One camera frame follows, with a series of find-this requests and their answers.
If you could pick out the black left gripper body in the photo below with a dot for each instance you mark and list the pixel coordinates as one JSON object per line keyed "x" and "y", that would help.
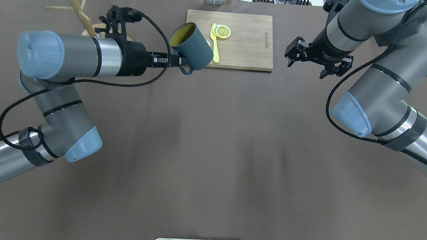
{"x": 134, "y": 60}

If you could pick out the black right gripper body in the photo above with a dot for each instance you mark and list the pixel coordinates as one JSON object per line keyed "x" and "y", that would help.
{"x": 325, "y": 48}

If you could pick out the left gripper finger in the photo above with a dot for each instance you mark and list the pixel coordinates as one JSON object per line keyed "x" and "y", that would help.
{"x": 173, "y": 62}
{"x": 159, "y": 55}

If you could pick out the blue cup yellow inside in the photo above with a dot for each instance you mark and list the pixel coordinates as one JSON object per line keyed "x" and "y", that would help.
{"x": 188, "y": 42}

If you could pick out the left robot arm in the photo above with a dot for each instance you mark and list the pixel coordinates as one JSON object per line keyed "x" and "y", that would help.
{"x": 50, "y": 65}

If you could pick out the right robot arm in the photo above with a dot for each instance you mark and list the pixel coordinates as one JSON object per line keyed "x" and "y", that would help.
{"x": 388, "y": 38}

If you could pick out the wooden cup storage rack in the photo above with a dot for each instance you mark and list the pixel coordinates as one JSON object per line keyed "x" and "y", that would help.
{"x": 78, "y": 8}

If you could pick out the yellow plastic knife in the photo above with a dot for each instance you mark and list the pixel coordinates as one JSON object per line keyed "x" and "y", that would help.
{"x": 216, "y": 57}

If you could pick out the lemon slice front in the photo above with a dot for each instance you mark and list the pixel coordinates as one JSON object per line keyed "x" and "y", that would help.
{"x": 221, "y": 31}

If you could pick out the bamboo cutting board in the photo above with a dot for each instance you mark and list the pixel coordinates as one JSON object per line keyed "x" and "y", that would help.
{"x": 250, "y": 46}

